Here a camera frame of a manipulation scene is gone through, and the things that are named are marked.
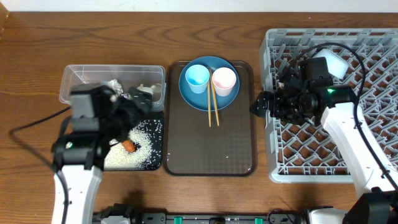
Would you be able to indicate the light blue cup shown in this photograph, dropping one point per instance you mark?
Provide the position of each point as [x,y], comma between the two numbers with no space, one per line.
[197,77]

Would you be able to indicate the pink cup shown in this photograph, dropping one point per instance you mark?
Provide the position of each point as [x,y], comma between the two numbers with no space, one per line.
[223,80]

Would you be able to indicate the crumpled silver foil ball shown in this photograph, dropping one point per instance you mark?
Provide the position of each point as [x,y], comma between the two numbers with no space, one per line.
[115,86]

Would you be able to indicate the black food waste tray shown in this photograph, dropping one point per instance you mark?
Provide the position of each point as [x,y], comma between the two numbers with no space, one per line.
[152,137]

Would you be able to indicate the white rice pile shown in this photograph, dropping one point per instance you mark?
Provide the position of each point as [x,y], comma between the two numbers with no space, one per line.
[136,149]

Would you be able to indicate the brown serving tray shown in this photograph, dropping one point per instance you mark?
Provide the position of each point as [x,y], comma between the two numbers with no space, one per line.
[197,145]

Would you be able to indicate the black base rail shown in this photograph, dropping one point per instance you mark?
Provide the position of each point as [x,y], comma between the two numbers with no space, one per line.
[120,213]

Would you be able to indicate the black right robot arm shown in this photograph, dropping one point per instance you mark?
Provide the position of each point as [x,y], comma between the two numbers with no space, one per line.
[337,109]

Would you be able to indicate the white tissue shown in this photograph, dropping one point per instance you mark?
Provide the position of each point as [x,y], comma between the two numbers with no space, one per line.
[147,89]

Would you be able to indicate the light blue bowl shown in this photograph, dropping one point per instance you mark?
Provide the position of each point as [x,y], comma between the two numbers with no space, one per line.
[336,65]

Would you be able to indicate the dark blue plate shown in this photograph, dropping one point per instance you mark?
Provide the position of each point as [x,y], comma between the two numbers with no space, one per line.
[200,101]

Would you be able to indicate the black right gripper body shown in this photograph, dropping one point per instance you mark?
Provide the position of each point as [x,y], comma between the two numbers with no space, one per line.
[290,107]

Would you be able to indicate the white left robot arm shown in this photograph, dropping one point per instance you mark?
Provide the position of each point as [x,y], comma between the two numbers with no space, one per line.
[76,188]

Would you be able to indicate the clear plastic waste bin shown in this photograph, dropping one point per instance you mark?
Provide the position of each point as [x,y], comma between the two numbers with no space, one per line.
[127,75]

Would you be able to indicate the grey dishwasher rack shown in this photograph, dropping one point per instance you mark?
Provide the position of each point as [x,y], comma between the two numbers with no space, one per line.
[306,153]

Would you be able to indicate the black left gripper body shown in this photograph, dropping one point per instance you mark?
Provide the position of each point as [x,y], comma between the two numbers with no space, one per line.
[120,119]

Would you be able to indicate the orange carrot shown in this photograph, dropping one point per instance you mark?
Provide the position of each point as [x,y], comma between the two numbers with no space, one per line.
[128,146]

